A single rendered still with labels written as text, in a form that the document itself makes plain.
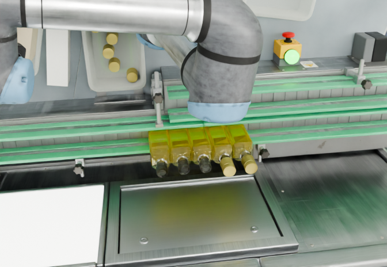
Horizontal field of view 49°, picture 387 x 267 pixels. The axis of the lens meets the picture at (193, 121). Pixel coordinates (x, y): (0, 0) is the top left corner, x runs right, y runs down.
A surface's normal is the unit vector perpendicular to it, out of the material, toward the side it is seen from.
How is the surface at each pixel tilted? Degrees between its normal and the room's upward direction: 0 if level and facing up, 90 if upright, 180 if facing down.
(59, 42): 0
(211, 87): 32
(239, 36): 9
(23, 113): 90
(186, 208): 90
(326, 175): 89
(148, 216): 90
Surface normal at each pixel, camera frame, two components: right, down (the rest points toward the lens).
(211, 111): -0.28, 0.47
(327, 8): 0.13, 0.44
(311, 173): -0.02, -0.89
